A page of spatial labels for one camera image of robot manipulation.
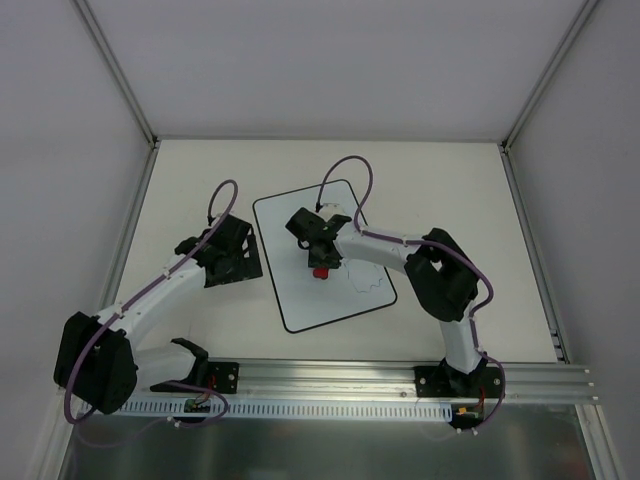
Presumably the red whiteboard eraser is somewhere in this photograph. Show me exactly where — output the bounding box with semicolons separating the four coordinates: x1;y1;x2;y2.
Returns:
312;268;329;280

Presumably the white whiteboard black rim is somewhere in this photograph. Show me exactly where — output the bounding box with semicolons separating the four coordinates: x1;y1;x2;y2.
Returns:
253;179;397;333

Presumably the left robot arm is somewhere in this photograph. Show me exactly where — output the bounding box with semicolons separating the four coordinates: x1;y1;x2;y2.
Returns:
53;215;263;414

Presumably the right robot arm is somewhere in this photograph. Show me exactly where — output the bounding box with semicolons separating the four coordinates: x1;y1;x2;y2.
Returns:
286;214;487;397

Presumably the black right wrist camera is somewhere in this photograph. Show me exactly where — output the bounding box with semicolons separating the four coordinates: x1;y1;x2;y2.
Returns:
285;207;327;242

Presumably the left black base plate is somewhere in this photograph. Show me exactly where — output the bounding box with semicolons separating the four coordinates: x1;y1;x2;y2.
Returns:
205;361;240;395

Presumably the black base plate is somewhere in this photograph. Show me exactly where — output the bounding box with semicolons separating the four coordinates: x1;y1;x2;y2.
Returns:
205;361;240;395
413;365;505;399

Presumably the white slotted cable duct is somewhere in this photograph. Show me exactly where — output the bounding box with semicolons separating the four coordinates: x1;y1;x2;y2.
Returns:
117;396;453;423

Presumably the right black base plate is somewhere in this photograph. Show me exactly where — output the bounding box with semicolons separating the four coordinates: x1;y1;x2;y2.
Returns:
413;365;505;399

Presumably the left aluminium frame post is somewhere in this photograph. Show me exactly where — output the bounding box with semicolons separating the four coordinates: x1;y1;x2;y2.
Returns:
70;0;158;149

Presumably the aluminium frame post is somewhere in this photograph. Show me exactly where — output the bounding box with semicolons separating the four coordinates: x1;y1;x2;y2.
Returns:
501;0;600;151
70;0;158;149

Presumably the aluminium mounting rail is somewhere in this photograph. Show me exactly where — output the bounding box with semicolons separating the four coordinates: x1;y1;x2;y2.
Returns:
57;354;599;401

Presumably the right aluminium frame post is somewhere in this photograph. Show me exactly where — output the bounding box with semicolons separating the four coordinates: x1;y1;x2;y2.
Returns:
501;0;600;151

